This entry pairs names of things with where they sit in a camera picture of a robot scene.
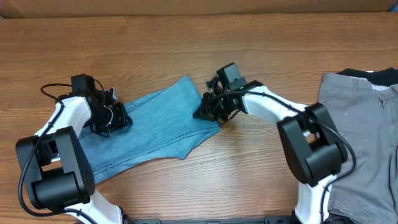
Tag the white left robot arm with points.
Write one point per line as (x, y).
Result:
(56, 176)

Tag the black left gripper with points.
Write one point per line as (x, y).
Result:
(121, 119)

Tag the grey folded garment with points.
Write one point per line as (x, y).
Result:
(365, 114)

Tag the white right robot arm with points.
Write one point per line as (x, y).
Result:
(313, 149)

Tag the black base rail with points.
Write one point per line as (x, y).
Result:
(265, 220)

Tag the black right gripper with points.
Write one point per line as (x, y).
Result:
(205, 110)

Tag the brown cardboard back panel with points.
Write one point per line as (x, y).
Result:
(87, 8)

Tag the light blue denim jeans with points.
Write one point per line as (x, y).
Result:
(163, 126)

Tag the black folded garment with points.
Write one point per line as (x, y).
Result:
(385, 77)

